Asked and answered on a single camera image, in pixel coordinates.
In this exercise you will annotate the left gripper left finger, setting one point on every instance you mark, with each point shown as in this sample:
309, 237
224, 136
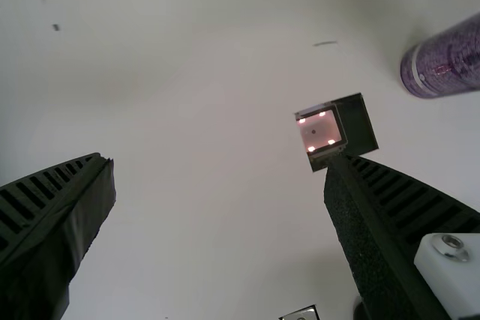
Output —
45, 230

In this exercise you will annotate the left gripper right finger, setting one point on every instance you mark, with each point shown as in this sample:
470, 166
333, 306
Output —
386, 230

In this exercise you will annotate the purple can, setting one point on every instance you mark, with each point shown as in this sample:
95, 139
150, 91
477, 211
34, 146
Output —
446, 61

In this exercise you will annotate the small square scanner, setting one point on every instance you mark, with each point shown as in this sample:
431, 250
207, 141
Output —
330, 130

